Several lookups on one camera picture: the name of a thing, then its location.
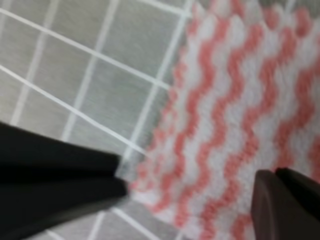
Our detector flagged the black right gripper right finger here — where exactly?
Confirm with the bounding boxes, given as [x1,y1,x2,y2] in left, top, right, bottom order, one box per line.
[250,168,320,240]

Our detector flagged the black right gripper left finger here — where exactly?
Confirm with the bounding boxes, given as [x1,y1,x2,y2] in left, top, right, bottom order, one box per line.
[0,123,129,240]

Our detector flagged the pink white wavy towel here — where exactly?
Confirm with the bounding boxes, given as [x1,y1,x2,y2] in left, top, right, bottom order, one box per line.
[131,0,320,240]

